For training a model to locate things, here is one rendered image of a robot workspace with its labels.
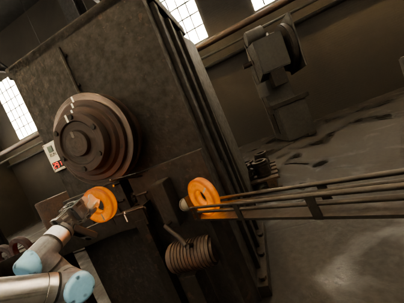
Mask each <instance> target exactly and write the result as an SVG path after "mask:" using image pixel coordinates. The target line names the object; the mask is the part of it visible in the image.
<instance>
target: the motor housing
mask: <svg viewBox="0 0 404 303"><path fill-rule="evenodd" d="M185 241H186V242H187V243H190V242H192V243H193V244H194V246H193V247H192V248H188V249H186V248H185V247H184V246H183V245H182V244H181V243H180V242H179V241H177V242H173V243H172V244H170V245H169V246H168V248H167V250H166V253H165V262H166V265H167V267H168V269H169V270H170V271H171V272H172V273H173V274H181V276H180V278H179V279H180V282H181V284H182V286H183V288H184V290H185V293H186V295H187V297H188V299H189V302H190V303H219V301H218V298H217V296H216V294H215V291H214V289H213V287H212V284H211V282H210V280H209V277H208V275H207V273H206V270H205V269H206V268H212V267H214V266H216V265H217V264H218V262H219V257H218V255H217V252H216V250H215V247H214V245H213V243H212V240H211V238H210V236H209V234H205V235H201V236H197V237H192V238H189V239H185Z"/></svg>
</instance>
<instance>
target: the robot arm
mask: <svg viewBox="0 0 404 303"><path fill-rule="evenodd" d="M99 203H100V200H99V199H97V198H95V197H94V196H93V195H92V194H89V195H88V198H87V197H85V196H83V197H82V198H80V199H79V200H76V201H71V202H69V203H67V204H66V205H65V206H64V207H63V208H62V209H61V210H60V211H59V213H60V214H59V215H58V216H57V217H56V218H54V219H52V220H51V221H50V223H51V224H52V225H53V226H52V227H51V228H50V229H49V230H48V231H47V232H46V233H45V234H44V235H43V236H42V237H41V238H39V239H38V240H37V241H36V242H35V243H34V244H33V245H32V246H31V247H30V248H29V249H28V250H26V251H25V252H24V253H23V255H22V256H21V257H20V258H19V259H18V260H17V261H16V262H15V264H14V265H13V272H14V274H15V275H16V276H10V277H0V303H63V302H66V303H83V302H85V301H86V300H87V299H88V298H89V297H90V296H91V294H92V292H93V290H94V287H95V280H94V277H93V276H92V275H91V274H90V273H89V272H88V271H83V270H82V269H79V268H77V267H75V266H72V265H71V264H70V263H69V262H68V261H67V260H66V259H65V258H64V257H62V256H61V255H59V254H58V253H59V252H60V251H61V249H62V248H63V247H64V245H65V244H66V243H67V242H68V241H69V240H70V238H71V237H72V236H76V237H80V238H82V239H85V240H92V239H96V238H97V232H95V231H92V230H89V229H87V228H84V227H81V226H80V225H82V224H83V223H85V222H86V221H87V220H89V219H90V218H91V216H92V215H93V213H94V212H95V211H96V210H97V209H98V207H99Z"/></svg>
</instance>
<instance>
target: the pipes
mask: <svg viewBox="0 0 404 303"><path fill-rule="evenodd" d="M293 1H295V0H279V1H277V2H275V3H273V4H272V5H270V6H268V7H266V8H264V9H262V10H260V11H259V12H257V13H255V14H253V15H251V16H250V17H247V18H246V19H244V20H242V21H240V22H238V23H237V24H235V25H233V26H231V27H229V28H227V29H225V30H224V31H222V32H220V33H218V34H217V35H214V36H213V37H211V38H209V39H207V40H205V41H203V42H202V43H200V44H198V45H196V48H197V51H198V52H199V51H202V50H203V49H205V48H207V47H209V46H211V45H212V44H214V43H216V42H218V41H220V40H222V39H223V38H226V37H228V36H229V35H231V34H233V33H235V32H237V31H239V30H240V29H242V28H244V27H246V26H248V25H250V24H252V23H254V22H256V21H258V20H259V19H261V18H263V17H265V16H267V15H269V14H271V13H273V12H275V11H276V10H278V9H280V8H282V7H284V6H286V5H287V4H289V3H291V2H293ZM316 1H318V0H310V1H308V2H307V3H305V4H303V5H301V6H299V7H297V8H295V9H294V10H292V11H290V14H293V13H295V12H296V11H298V10H300V9H302V8H304V7H306V6H308V5H310V4H312V3H314V2H316ZM344 1H347V0H336V1H334V2H332V3H330V4H328V5H326V6H324V7H322V8H320V9H318V10H316V11H314V12H312V13H310V14H308V15H306V16H304V17H302V18H300V19H298V20H296V21H294V22H293V23H294V26H296V25H299V24H300V23H302V22H305V21H306V20H308V19H311V18H312V17H314V16H317V15H318V14H320V13H323V12H324V11H326V10H329V9H330V8H332V7H335V6H336V5H338V4H341V3H342V2H344ZM285 15H286V14H284V15H282V16H280V17H278V18H276V19H274V20H272V21H270V22H268V23H267V24H265V25H263V26H262V27H263V28H265V27H267V26H269V25H271V24H273V23H275V22H277V21H279V20H281V19H283V18H284V17H285ZM242 39H243V36H241V37H239V38H238V39H236V40H234V41H232V42H230V43H228V44H226V45H224V46H223V47H221V48H219V49H217V50H215V51H213V52H211V53H209V54H207V55H205V56H203V57H201V60H204V59H206V58H207V57H209V56H211V55H213V54H215V53H217V52H219V51H221V50H223V49H225V48H227V47H229V46H231V45H233V44H235V43H237V42H239V41H241V40H242ZM244 51H246V49H245V47H243V48H241V49H239V50H237V51H235V52H233V53H231V54H229V55H227V56H225V57H223V58H221V59H219V60H217V61H215V62H213V63H211V64H209V65H207V66H205V67H204V68H205V69H206V70H208V69H210V68H212V67H214V66H216V65H218V64H220V63H222V62H224V61H226V60H228V59H230V58H232V57H234V56H236V55H238V54H240V53H242V52H244ZM38 137H40V135H39V133H38V132H36V133H34V134H33V135H31V136H29V137H27V138H25V139H23V140H21V141H19V142H18V143H16V144H14V145H12V146H11V147H9V148H7V149H5V150H3V151H1V152H0V157H2V156H4V155H6V154H7V153H9V152H12V151H13V150H15V149H17V148H19V147H21V146H23V145H25V144H26V143H28V142H30V141H32V140H34V139H36V138H38ZM41 143H43V141H40V142H38V143H36V144H34V145H32V146H30V147H28V148H27V149H25V150H23V151H21V152H19V153H17V154H15V155H14V156H12V157H10V158H8V159H6V160H4V161H2V162H0V164H3V163H4V162H6V161H8V160H10V159H12V158H14V157H16V156H18V155H20V154H22V153H24V152H26V151H27V150H29V149H31V148H33V147H35V146H37V145H39V144H41ZM43 151H44V149H41V150H39V151H37V152H35V153H33V154H31V155H29V156H27V157H25V158H23V159H21V160H19V161H17V162H15V163H13V164H11V165H9V166H7V168H8V169H9V168H11V167H13V166H15V165H17V164H19V163H21V162H23V161H25V160H27V159H29V158H31V157H33V156H35V155H37V154H39V153H41V152H43Z"/></svg>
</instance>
